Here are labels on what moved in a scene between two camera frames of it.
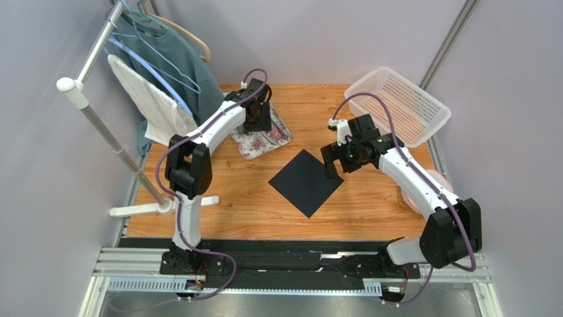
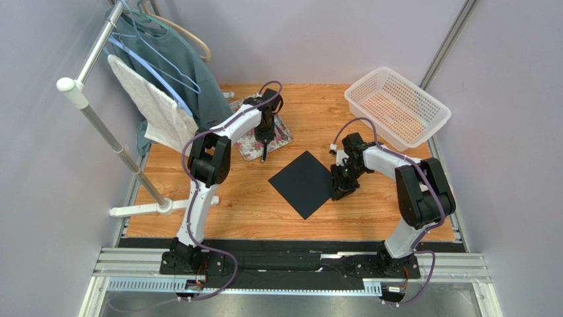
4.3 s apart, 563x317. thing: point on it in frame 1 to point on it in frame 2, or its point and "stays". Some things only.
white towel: [164, 120] stays
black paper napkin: [303, 181] stays
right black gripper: [336, 151] to [344, 176]
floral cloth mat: [252, 144] stays
